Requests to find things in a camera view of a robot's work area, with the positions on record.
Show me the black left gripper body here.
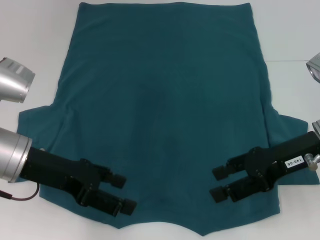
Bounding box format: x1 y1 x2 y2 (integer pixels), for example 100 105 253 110
21 146 101 207

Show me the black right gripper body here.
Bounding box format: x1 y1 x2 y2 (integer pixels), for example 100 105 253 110
246 131 318 193

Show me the teal blue t-shirt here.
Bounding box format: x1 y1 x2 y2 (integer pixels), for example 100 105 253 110
18 1 320 237

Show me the silver cable connector plug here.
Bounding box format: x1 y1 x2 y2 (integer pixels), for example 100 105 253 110
303 153 320 171

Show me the dark red gripper cable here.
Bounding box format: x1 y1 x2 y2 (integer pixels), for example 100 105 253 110
0 183 41 201

